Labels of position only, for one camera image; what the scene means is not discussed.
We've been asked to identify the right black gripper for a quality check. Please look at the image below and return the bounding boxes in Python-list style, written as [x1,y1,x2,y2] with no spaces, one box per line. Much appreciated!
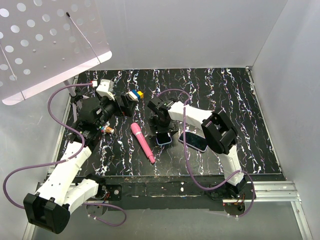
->
[148,115,180,139]

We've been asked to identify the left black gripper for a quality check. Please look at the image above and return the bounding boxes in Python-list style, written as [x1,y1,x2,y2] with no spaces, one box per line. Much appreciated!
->
[95,93,138,129]

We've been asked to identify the phone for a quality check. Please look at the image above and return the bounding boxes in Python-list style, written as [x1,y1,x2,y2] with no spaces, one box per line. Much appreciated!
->
[155,132,172,146]
[178,130,208,153]

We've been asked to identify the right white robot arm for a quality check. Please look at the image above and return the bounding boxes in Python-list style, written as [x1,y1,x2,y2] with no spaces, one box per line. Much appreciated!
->
[147,97,247,199]

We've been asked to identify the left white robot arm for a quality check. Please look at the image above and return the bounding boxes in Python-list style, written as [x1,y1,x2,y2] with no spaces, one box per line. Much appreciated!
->
[23,92,139,234]

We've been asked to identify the phone in purple case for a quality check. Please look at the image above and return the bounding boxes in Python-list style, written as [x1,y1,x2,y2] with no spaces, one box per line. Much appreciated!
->
[178,130,208,153]

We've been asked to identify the white blue yellow toy blocks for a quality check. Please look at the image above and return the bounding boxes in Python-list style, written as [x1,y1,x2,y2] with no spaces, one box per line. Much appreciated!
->
[127,90,144,102]

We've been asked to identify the pink marker pen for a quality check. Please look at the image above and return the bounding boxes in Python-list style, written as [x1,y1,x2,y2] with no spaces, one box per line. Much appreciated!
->
[130,122,156,164]

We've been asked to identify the small orange toy figure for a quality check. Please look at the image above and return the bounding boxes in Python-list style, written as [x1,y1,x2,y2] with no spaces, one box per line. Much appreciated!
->
[100,125,115,134]

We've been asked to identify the perforated white music stand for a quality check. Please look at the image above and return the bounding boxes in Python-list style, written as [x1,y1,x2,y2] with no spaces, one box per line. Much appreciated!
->
[0,0,112,106]

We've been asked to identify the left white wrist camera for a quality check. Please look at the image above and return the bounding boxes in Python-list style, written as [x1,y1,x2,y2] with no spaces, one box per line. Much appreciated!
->
[91,79,115,101]

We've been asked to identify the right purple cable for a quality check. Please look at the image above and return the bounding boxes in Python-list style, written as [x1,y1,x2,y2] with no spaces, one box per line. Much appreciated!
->
[151,89,257,218]

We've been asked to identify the purple cable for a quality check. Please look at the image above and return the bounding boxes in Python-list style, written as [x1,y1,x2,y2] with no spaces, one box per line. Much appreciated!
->
[2,82,128,228]
[151,89,257,218]

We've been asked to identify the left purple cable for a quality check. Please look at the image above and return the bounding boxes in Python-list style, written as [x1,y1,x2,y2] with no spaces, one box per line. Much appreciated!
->
[2,82,128,228]

